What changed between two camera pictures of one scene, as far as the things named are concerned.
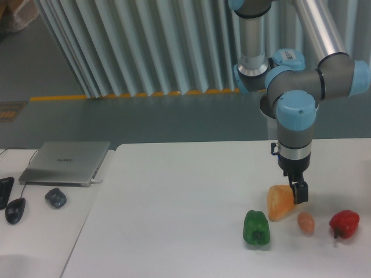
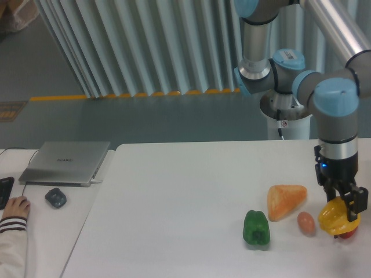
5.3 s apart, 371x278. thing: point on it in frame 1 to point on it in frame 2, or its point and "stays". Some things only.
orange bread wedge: (280, 200) stays
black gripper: (294, 168) to (339, 175)
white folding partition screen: (122, 48) stays
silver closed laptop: (71, 164) stays
